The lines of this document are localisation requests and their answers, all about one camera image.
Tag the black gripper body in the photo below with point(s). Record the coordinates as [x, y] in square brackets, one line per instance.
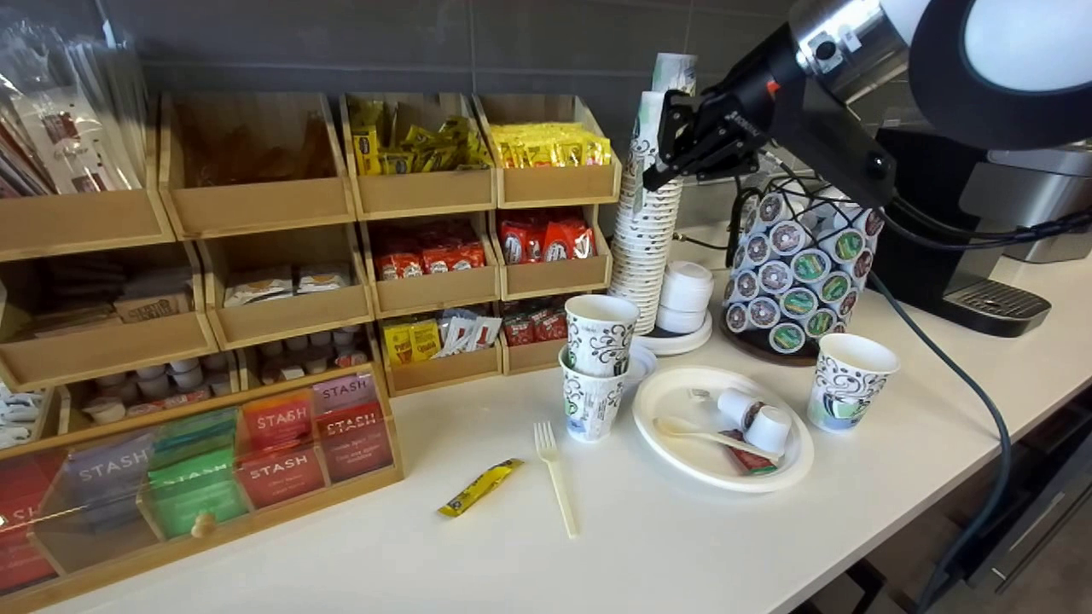
[795, 109]

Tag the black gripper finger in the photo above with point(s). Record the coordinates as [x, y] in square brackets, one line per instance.
[694, 110]
[699, 160]

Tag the bright yellow packet pile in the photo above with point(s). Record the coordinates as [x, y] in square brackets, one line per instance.
[550, 144]

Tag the small red packet pile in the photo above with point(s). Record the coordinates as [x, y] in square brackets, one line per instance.
[532, 325]

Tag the yellow green packet pile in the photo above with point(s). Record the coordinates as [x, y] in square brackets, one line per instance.
[413, 143]

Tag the white printed packet pile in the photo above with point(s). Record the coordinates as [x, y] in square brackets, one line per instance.
[467, 331]

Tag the small yellow packet pile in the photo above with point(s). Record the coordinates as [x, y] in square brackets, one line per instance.
[409, 343]

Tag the tall paper cup stack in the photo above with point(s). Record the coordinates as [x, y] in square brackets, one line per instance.
[646, 239]
[677, 70]

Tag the white cup lid stack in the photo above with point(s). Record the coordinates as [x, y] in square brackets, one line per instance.
[688, 296]

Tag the patterned paper cup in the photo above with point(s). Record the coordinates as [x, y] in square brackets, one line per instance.
[589, 410]
[598, 335]
[846, 388]

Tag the black silver coffee maker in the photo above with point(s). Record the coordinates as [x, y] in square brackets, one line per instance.
[942, 269]

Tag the white creamer cup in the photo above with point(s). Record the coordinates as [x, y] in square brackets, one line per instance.
[770, 429]
[739, 410]

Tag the wooden stirrer stick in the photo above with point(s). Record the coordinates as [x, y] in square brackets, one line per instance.
[699, 435]

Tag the white paper plate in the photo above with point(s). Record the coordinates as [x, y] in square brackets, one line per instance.
[694, 462]

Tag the white plastic fork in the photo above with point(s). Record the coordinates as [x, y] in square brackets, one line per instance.
[562, 481]

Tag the brown wooden bin organizer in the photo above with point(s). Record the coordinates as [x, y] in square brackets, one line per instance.
[275, 210]

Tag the wooden tea bag box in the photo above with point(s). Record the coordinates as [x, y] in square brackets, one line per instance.
[193, 491]

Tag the clear wrapped cutlery bundle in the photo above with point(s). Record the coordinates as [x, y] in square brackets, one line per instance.
[70, 124]

